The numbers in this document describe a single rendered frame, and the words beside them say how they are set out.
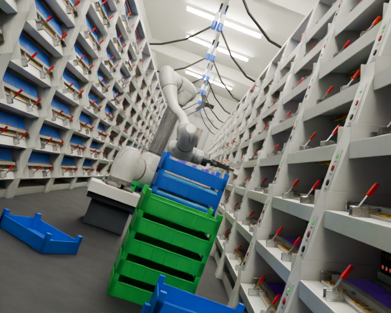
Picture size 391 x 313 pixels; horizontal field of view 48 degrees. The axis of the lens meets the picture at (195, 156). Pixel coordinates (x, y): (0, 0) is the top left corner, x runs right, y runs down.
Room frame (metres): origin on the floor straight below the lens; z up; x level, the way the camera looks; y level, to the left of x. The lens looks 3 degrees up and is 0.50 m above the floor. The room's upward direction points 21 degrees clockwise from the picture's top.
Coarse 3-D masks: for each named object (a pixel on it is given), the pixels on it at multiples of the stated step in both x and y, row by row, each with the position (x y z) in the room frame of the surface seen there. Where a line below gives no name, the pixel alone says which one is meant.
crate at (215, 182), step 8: (168, 152) 1.92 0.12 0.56; (160, 160) 2.07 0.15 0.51; (168, 160) 1.92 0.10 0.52; (168, 168) 1.92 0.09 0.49; (176, 168) 1.93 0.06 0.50; (184, 168) 1.93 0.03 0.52; (192, 168) 1.94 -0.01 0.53; (184, 176) 1.94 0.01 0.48; (192, 176) 1.94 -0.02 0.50; (200, 176) 1.95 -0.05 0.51; (208, 176) 1.95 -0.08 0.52; (216, 176) 1.96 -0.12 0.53; (224, 176) 1.97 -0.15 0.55; (208, 184) 1.95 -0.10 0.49; (216, 184) 1.96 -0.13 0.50; (224, 184) 1.96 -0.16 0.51
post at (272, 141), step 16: (320, 16) 2.56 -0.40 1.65; (304, 48) 2.56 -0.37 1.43; (288, 80) 2.60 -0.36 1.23; (304, 80) 2.56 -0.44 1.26; (288, 112) 2.56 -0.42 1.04; (272, 144) 2.56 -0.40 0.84; (256, 176) 2.56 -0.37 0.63; (272, 176) 2.56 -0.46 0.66; (256, 208) 2.56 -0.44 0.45; (240, 240) 2.56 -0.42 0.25; (224, 256) 2.56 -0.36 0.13; (224, 272) 2.56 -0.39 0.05
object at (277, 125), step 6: (288, 114) 2.38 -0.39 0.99; (294, 114) 2.11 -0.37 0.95; (276, 120) 2.56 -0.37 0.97; (282, 120) 2.37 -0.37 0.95; (288, 120) 2.14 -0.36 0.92; (294, 120) 2.02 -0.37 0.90; (276, 126) 2.42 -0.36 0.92; (282, 126) 2.26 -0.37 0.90; (288, 126) 2.14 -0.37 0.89; (276, 132) 2.41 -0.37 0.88
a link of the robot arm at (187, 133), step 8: (168, 88) 2.76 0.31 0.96; (176, 88) 2.80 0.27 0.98; (168, 96) 2.75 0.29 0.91; (176, 96) 2.77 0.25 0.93; (168, 104) 2.74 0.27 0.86; (176, 104) 2.69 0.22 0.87; (176, 112) 2.58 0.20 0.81; (184, 112) 2.57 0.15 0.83; (184, 120) 2.50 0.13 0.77; (184, 128) 2.40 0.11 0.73; (192, 128) 2.40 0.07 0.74; (184, 136) 2.40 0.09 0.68; (192, 136) 2.40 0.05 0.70; (184, 144) 2.45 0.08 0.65; (192, 144) 2.45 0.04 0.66
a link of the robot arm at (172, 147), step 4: (172, 140) 2.59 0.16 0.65; (176, 140) 2.58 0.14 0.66; (172, 144) 2.56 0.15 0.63; (176, 144) 2.54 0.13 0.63; (168, 148) 2.57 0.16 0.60; (172, 148) 2.56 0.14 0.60; (176, 148) 2.54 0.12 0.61; (172, 152) 2.56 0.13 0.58; (176, 152) 2.55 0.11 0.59; (180, 152) 2.53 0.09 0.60; (184, 152) 2.52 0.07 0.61; (188, 152) 2.52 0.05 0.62; (192, 152) 2.56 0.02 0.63; (176, 156) 2.58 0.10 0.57; (180, 156) 2.56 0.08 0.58; (184, 156) 2.55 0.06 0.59; (188, 156) 2.55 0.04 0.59; (184, 160) 2.59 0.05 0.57; (188, 160) 2.58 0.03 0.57
